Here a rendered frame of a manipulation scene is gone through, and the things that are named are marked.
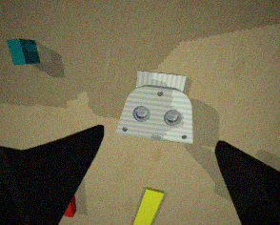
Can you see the grey metal plate with two holes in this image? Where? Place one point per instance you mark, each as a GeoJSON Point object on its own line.
{"type": "Point", "coordinates": [158, 105]}

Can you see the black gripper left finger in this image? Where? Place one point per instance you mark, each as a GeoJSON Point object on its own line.
{"type": "Point", "coordinates": [44, 179]}

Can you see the yellow flat bar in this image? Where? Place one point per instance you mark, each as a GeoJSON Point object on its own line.
{"type": "Point", "coordinates": [148, 206]}

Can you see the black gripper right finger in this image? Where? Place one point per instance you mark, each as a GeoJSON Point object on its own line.
{"type": "Point", "coordinates": [254, 187]}

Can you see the dark red flat bar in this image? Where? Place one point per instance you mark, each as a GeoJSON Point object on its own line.
{"type": "Point", "coordinates": [71, 209]}

